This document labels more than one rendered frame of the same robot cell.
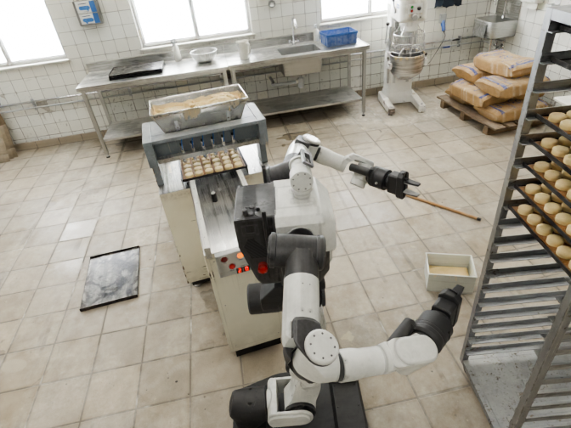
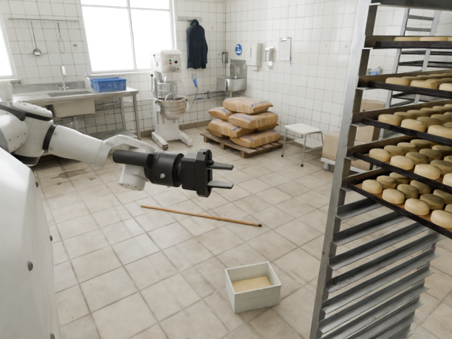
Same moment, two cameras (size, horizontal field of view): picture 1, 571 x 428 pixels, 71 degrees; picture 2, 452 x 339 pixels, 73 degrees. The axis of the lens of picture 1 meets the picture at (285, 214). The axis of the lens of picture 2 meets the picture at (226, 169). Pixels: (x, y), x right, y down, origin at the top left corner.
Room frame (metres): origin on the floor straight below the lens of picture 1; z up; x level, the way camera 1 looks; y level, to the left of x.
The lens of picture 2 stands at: (0.73, -0.18, 1.50)
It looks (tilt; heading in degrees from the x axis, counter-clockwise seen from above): 23 degrees down; 331
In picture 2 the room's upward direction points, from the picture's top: straight up
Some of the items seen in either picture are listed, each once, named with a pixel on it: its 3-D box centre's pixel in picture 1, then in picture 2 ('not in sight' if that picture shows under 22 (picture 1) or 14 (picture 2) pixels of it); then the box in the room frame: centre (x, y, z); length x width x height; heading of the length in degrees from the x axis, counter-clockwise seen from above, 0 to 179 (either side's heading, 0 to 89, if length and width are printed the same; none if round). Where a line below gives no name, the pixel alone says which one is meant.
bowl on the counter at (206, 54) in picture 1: (204, 56); not in sight; (5.15, 0.75, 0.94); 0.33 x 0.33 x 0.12
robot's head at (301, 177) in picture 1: (301, 176); not in sight; (1.05, -0.06, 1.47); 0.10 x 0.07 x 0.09; 179
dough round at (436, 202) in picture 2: not in sight; (431, 201); (1.06, -0.94, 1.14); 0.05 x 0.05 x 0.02
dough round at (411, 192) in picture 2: not in sight; (407, 191); (1.12, -0.95, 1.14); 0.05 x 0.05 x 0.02
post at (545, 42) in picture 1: (495, 235); (331, 231); (1.26, -0.85, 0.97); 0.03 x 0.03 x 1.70; 89
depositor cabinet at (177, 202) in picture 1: (214, 189); not in sight; (2.84, 0.55, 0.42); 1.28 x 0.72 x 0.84; 13
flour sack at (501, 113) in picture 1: (511, 107); (256, 136); (4.33, -2.72, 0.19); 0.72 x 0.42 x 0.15; 101
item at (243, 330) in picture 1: (237, 262); not in sight; (1.88, 0.33, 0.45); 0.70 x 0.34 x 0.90; 13
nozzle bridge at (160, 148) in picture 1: (207, 146); not in sight; (2.37, 0.44, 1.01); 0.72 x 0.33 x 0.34; 103
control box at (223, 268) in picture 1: (240, 259); not in sight; (1.53, 0.24, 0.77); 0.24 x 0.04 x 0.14; 103
